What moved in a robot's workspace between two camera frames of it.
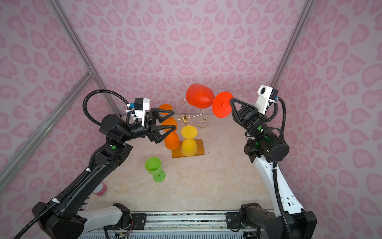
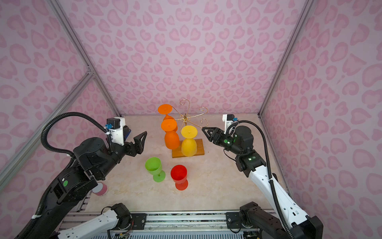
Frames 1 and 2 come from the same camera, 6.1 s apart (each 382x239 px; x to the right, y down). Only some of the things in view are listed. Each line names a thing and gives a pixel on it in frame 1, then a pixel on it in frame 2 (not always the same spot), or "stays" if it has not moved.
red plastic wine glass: [200, 96] -> [179, 174]
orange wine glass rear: [165, 106] stays
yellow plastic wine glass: [189, 144] stays
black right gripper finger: [236, 113] -> [210, 132]
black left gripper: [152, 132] -> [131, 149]
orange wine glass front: [172, 141] stays
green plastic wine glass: [153, 165] stays
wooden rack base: [178, 153] stays
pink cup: [101, 190] stays
